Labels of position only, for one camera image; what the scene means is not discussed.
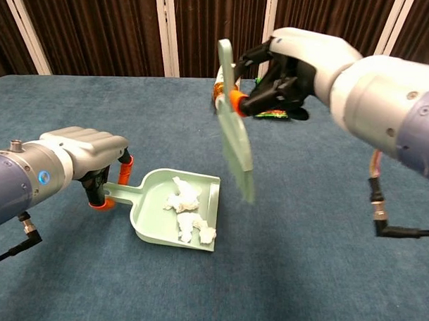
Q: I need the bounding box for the mint green dustpan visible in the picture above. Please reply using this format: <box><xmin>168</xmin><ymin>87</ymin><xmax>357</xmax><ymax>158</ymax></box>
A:
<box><xmin>100</xmin><ymin>166</ymin><xmax>222</xmax><ymax>255</ymax></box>

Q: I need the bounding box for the amber tea bottle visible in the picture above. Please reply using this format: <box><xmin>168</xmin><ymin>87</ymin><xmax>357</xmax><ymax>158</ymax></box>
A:
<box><xmin>211</xmin><ymin>67</ymin><xmax>242</xmax><ymax>109</ymax></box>

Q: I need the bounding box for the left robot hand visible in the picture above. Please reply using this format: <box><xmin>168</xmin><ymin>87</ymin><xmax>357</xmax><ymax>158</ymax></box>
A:
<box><xmin>36</xmin><ymin>125</ymin><xmax>135</xmax><ymax>213</ymax></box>

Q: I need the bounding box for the white screen frame post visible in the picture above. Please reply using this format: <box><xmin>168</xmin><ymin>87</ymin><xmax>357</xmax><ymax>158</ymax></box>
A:
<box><xmin>375</xmin><ymin>0</ymin><xmax>411</xmax><ymax>59</ymax></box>
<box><xmin>152</xmin><ymin>0</ymin><xmax>182</xmax><ymax>78</ymax></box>
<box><xmin>0</xmin><ymin>0</ymin><xmax>55</xmax><ymax>75</ymax></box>
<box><xmin>258</xmin><ymin>0</ymin><xmax>279</xmax><ymax>79</ymax></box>

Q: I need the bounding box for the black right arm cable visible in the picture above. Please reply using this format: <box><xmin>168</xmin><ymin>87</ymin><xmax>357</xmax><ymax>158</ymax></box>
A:
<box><xmin>366</xmin><ymin>148</ymin><xmax>429</xmax><ymax>239</ymax></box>

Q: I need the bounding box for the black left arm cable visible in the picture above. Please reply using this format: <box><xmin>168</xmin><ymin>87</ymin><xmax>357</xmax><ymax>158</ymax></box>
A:
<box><xmin>0</xmin><ymin>210</ymin><xmax>44</xmax><ymax>270</ymax></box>

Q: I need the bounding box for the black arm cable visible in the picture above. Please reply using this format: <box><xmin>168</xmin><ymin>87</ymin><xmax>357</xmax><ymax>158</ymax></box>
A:
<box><xmin>0</xmin><ymin>210</ymin><xmax>44</xmax><ymax>270</ymax></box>
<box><xmin>366</xmin><ymin>148</ymin><xmax>429</xmax><ymax>239</ymax></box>

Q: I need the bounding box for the mint green hand brush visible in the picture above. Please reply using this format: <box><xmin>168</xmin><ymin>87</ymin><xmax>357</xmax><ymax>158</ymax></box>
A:
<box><xmin>211</xmin><ymin>39</ymin><xmax>261</xmax><ymax>205</ymax></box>

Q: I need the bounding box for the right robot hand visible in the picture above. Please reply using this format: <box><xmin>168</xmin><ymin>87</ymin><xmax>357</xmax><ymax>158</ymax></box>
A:
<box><xmin>230</xmin><ymin>25</ymin><xmax>364</xmax><ymax>121</ymax></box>

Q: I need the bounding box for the dark brown curtain panel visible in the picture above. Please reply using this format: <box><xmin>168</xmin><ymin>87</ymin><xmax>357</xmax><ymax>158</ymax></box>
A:
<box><xmin>0</xmin><ymin>0</ymin><xmax>43</xmax><ymax>82</ymax></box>
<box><xmin>13</xmin><ymin>0</ymin><xmax>168</xmax><ymax>79</ymax></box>
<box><xmin>268</xmin><ymin>0</ymin><xmax>397</xmax><ymax>85</ymax></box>
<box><xmin>390</xmin><ymin>0</ymin><xmax>429</xmax><ymax>74</ymax></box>
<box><xmin>170</xmin><ymin>0</ymin><xmax>269</xmax><ymax>81</ymax></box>

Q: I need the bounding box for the green snack bag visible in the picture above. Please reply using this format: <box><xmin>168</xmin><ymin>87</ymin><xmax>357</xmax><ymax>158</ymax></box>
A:
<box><xmin>253</xmin><ymin>76</ymin><xmax>292</xmax><ymax>120</ymax></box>

